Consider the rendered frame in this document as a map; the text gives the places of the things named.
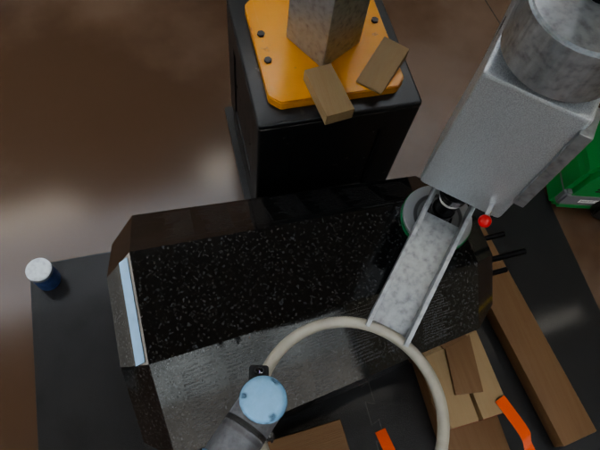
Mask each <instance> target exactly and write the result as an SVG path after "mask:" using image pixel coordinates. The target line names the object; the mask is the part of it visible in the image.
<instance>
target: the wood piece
mask: <svg viewBox="0 0 600 450"><path fill-rule="evenodd" d="M304 83H305V85H306V87H307V89H308V91H309V93H310V95H311V97H312V100H313V101H314V103H315V105H316V107H317V109H318V112H319V114H320V116H321V118H322V120H323V122H324V124H325V125H328V124H330V123H334V122H337V121H342V120H346V119H350V118H352V117H353V113H354V107H353V105H352V103H351V101H350V99H349V97H348V95H347V93H346V91H345V89H344V87H343V85H342V83H341V81H340V79H339V78H338V75H337V74H336V72H335V70H334V68H333V66H332V64H331V63H329V64H325V65H322V66H318V67H314V68H311V69H308V70H304Z"/></svg>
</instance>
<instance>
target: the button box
mask: <svg viewBox="0 0 600 450"><path fill-rule="evenodd" d="M599 121H600V108H599V107H598V108H597V111H596V116H595V118H594V121H593V122H592V123H591V124H590V125H589V126H588V127H587V128H586V129H582V130H580V131H579V132H578V133H577V134H576V135H575V136H574V137H573V138H572V139H571V141H570V142H569V143H568V144H567V145H566V146H565V147H564V148H563V149H562V150H561V151H560V152H559V153H558V154H557V155H556V156H555V157H554V158H553V159H552V160H551V161H550V162H549V163H548V165H547V166H546V167H545V168H544V169H543V170H542V171H541V172H540V173H539V174H538V175H537V176H536V177H535V178H534V179H533V180H532V181H531V182H530V183H529V184H528V185H527V186H526V187H525V188H524V189H523V190H522V191H521V192H520V193H519V194H518V195H517V196H516V197H515V198H514V199H513V203H514V204H517V205H518V206H520V207H524V206H525V205H526V204H527V203H528V202H529V201H530V200H531V199H532V198H533V197H534V196H535V195H536V194H537V193H538V192H539V191H540V190H542V189H543V188H544V187H545V186H546V185H547V184H548V183H549V182H550V181H551V180H552V179H553V178H554V177H555V176H556V175H557V174H558V173H559V172H560V171H561V170H562V169H563V168H564V167H565V166H566V165H567V164H568V163H569V162H570V161H571V160H572V159H573V158H575V157H576V156H577V155H578V154H579V153H580V152H581V151H582V150H583V149H584V148H585V147H586V146H587V145H588V144H589V143H590V142H591V141H592V140H593V138H594V135H595V133H596V128H597V125H598V123H599Z"/></svg>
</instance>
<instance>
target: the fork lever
mask: <svg viewBox="0 0 600 450"><path fill-rule="evenodd" d="M437 191H438V189H436V188H432V190H431V192H430V194H429V197H428V199H427V201H426V203H425V205H424V206H423V208H422V210H421V213H420V215H419V217H418V219H417V221H416V222H415V224H414V226H413V228H412V231H411V233H410V235H409V237H408V238H407V240H406V242H405V244H404V247H403V249H402V251H401V253H400V255H399V256H398V258H397V260H396V263H395V265H394V267H393V269H392V271H391V272H390V274H389V276H388V278H387V281H386V283H385V285H384V287H383V288H382V290H381V292H380V294H379V297H378V299H377V301H376V303H375V305H374V306H373V308H372V310H371V313H370V315H369V317H368V320H367V321H366V324H365V326H367V327H370V325H371V323H372V321H376V322H378V323H381V324H383V325H385V326H387V327H389V328H391V329H393V330H394V331H396V332H398V333H399V334H401V335H402V336H403V337H405V342H404V346H406V347H408V346H409V345H410V343H411V341H412V339H413V336H414V334H415V332H416V330H417V328H418V327H419V325H420V323H421V319H422V317H423V315H424V313H425V312H426V310H427V308H428V306H429V303H430V301H431V299H432V297H433V296H434V293H435V291H436V289H437V287H438V284H439V282H440V280H441V279H442V277H443V275H444V273H445V271H446V268H447V266H448V264H449V262H450V260H451V258H452V256H453V254H454V251H455V249H456V247H457V246H458V244H459V242H460V240H461V238H462V235H463V232H464V231H465V229H466V227H467V225H468V223H469V221H470V219H471V216H472V215H473V213H474V211H475V207H473V206H471V205H469V207H468V209H467V211H466V213H465V214H464V216H463V218H462V222H461V224H460V226H459V228H458V227H456V226H455V225H453V224H451V223H449V222H447V221H444V220H442V219H440V218H438V217H437V216H435V215H433V214H431V213H429V212H428V209H429V207H430V205H431V203H432V201H433V199H434V197H435V195H436V193H437Z"/></svg>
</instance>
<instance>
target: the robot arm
mask: <svg viewBox="0 0 600 450"><path fill-rule="evenodd" d="M287 406H288V398H287V393H286V390H285V389H284V387H283V386H282V384H281V383H280V382H279V381H278V380H276V379H274V378H273V377H270V376H269V367H268V366H267V365H250V367H249V379H248V381H247V383H246V384H245V385H244V386H243V387H242V389H241V391H240V394H239V398H238V399H237V401H236V402H235V403H234V404H233V406H232V407H231V409H230V410H229V412H228V414H227V415H226V417H225V418H224V419H223V421H222V422H221V424H220V426H219V427H218V428H217V429H216V431H215V432H214V434H213V435H212V437H211V439H210V440H209V442H208V443H207V444H206V446H205V447H204V448H203V449H202V450H261V448H262V447H263V444H264V443H265V442H268V441H271V443H272V442H273V441H274V427H275V426H276V424H277V423H278V421H279V419H280V418H281V417H282V416H283V414H284V413H285V411H286V409H287Z"/></svg>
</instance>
